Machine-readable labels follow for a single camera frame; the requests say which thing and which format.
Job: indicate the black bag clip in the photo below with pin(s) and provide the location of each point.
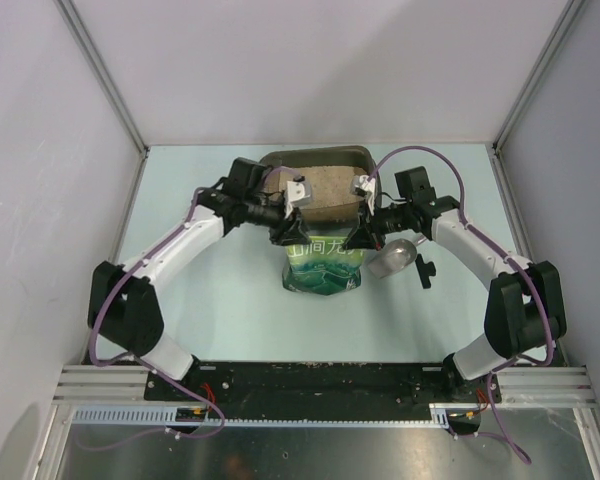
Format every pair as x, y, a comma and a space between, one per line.
426, 271

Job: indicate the metal scoop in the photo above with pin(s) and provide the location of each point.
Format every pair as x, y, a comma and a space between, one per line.
395, 256

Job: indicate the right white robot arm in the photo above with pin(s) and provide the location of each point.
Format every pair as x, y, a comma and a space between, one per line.
525, 308

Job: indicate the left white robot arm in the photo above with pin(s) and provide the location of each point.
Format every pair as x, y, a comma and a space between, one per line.
124, 299

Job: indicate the brown litter box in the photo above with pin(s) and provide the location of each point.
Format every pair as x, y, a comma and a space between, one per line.
330, 172

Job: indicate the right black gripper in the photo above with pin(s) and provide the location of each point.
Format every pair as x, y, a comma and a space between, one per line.
363, 237

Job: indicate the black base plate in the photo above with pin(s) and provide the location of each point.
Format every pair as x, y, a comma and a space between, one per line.
324, 390

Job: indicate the grey cable duct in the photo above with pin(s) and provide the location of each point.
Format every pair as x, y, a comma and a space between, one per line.
183, 416

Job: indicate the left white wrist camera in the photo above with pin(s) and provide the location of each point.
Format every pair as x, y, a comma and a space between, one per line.
298, 193

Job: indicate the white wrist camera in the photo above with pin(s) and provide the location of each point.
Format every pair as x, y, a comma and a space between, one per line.
365, 187
298, 193

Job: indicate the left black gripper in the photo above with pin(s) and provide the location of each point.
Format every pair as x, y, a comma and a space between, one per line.
289, 232

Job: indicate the aluminium frame rail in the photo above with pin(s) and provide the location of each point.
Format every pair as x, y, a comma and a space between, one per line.
519, 386

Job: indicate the green litter bag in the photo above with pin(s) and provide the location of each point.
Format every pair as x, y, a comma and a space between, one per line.
322, 267

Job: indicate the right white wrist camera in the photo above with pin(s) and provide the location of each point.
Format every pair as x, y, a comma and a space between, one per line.
365, 187

